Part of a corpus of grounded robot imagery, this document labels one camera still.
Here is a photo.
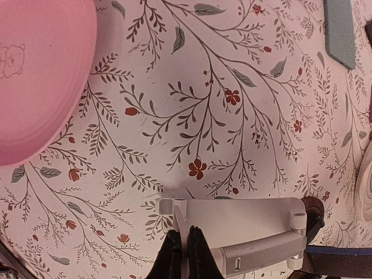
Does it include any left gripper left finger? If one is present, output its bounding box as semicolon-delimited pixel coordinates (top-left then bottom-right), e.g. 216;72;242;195
145;231;182;279

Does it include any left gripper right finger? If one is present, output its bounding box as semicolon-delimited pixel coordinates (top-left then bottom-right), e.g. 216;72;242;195
188;226;223;279

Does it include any silver folding phone stand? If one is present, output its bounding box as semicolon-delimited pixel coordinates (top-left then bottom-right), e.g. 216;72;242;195
158;198;307;278

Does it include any blue phone face down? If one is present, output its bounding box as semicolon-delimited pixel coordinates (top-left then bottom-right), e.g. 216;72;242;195
306;245;372;256

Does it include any black round folding stand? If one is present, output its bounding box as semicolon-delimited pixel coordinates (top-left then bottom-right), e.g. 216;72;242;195
301;196;325;244

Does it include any teal phone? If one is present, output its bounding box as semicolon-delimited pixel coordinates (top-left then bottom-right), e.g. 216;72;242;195
323;0;356;70

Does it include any floral table mat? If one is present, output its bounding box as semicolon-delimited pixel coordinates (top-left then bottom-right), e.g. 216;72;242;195
1;1;371;278

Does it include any white round dish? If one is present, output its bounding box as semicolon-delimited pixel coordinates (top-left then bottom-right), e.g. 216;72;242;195
355;142;371;223

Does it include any pink round object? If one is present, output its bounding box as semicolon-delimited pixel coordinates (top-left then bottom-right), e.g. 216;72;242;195
1;1;97;167

